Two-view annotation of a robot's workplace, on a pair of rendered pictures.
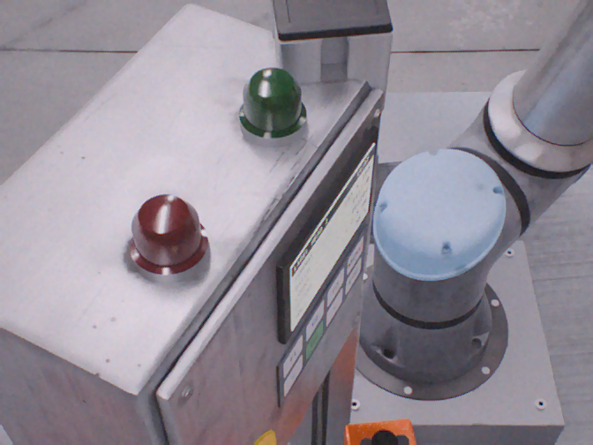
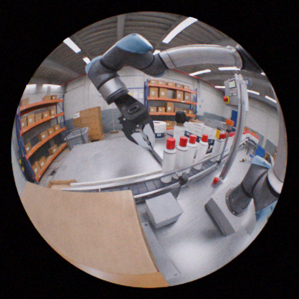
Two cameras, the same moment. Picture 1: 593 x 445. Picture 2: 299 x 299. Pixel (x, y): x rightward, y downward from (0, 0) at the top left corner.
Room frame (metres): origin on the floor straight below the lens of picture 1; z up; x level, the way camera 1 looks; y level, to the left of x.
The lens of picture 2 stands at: (0.45, -0.56, 1.20)
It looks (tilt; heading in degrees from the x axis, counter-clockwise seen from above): 27 degrees down; 166
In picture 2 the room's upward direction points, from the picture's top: straight up
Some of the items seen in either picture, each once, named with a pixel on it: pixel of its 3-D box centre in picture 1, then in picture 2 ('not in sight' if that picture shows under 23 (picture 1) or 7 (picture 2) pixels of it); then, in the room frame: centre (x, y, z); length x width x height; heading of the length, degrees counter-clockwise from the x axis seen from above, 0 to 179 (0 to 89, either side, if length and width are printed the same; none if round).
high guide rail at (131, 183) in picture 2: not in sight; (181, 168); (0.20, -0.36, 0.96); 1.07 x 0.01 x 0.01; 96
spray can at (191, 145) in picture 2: not in sight; (189, 155); (0.15, -0.29, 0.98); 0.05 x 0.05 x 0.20
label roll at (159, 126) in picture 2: not in sight; (156, 129); (-0.45, -0.26, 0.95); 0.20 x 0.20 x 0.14
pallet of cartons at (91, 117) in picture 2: not in sight; (89, 125); (-3.23, -2.22, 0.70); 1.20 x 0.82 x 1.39; 95
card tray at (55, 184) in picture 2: not in sight; (56, 196); (0.24, -1.06, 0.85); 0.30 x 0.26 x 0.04; 96
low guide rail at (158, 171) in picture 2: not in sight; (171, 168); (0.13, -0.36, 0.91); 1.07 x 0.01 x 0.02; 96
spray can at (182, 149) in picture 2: not in sight; (180, 159); (0.17, -0.35, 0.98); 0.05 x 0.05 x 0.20
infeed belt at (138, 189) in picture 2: not in sight; (207, 164); (0.13, -0.07, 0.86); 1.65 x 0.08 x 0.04; 96
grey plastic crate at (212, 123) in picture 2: not in sight; (213, 123); (-1.28, 1.88, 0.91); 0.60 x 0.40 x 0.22; 93
